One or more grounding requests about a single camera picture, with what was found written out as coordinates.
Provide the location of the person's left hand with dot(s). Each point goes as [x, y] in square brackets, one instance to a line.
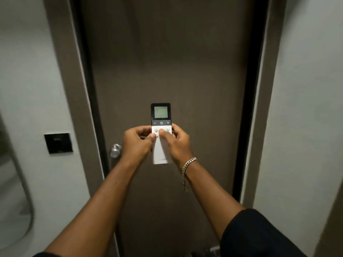
[135, 147]

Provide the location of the person's right hand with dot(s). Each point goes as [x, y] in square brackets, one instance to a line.
[178, 148]

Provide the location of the person's left thumb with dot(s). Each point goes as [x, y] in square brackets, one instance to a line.
[152, 138]

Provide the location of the person's right thumb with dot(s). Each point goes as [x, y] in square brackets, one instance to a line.
[164, 133]

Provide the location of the white remote control with screen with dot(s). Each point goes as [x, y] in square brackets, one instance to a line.
[160, 115]

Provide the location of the person's right forearm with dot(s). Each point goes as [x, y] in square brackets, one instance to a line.
[211, 195]

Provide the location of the person's left forearm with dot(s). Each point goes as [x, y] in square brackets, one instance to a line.
[99, 208]

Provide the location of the silver door knob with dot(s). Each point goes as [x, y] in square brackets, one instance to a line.
[115, 151]

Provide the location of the brown door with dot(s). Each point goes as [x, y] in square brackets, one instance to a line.
[171, 64]

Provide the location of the black sleeve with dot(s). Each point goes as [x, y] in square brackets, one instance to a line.
[257, 235]

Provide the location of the brown door frame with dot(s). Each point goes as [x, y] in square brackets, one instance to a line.
[77, 90]

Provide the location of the black wall switch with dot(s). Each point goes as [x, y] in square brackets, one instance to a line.
[58, 143]

